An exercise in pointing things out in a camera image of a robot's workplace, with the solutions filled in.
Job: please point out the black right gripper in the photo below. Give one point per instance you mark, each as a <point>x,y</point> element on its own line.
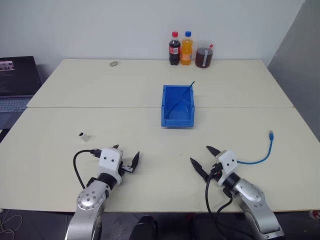
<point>216,173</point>

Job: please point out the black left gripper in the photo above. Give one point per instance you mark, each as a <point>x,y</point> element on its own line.
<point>126,169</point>

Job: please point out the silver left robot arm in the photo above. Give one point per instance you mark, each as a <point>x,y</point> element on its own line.
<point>87,200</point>

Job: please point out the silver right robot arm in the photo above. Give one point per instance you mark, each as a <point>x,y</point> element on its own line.
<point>252,195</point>

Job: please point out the small white connector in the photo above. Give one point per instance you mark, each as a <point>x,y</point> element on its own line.
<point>84,136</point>

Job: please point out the blue plastic storage bin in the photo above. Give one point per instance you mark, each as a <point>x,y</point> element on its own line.
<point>175,113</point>

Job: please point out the dark rounded shape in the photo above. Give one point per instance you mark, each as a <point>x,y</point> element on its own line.
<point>145,228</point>

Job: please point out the clear tape roll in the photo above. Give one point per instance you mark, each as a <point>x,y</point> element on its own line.
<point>114,64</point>

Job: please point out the clear jug with brown liquid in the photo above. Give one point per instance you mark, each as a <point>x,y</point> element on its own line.
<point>203,58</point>

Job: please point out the orange soda bottle, blue cap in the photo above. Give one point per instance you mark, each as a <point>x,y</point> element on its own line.
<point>186,51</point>

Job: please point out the cola bottle with red cap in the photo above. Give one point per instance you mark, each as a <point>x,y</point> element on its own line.
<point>174,51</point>

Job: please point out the red and white object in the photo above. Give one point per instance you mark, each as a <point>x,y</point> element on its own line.
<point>315,215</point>

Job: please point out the dark laptop computer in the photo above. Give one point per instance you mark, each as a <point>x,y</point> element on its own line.
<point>17,75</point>

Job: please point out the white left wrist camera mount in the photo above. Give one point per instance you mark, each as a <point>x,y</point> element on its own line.
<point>110,160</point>

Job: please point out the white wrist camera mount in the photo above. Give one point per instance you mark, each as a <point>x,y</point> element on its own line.
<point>110,160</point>
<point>227,162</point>

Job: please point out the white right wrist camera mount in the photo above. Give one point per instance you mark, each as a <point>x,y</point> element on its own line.
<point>227,162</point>

